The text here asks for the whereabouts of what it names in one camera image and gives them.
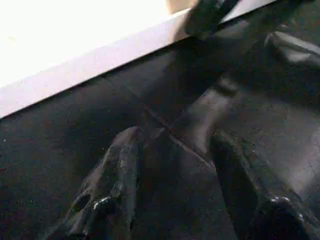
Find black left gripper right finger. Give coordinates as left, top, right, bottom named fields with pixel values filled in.
left=211, top=129, right=313, bottom=240

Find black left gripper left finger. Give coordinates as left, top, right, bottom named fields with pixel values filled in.
left=47, top=125, right=146, bottom=240

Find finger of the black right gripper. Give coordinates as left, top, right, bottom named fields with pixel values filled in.
left=184, top=0, right=241, bottom=43

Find white plastic table top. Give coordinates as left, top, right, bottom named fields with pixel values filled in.
left=0, top=0, right=276, bottom=120

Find black mat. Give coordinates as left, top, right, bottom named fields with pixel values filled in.
left=0, top=0, right=320, bottom=240

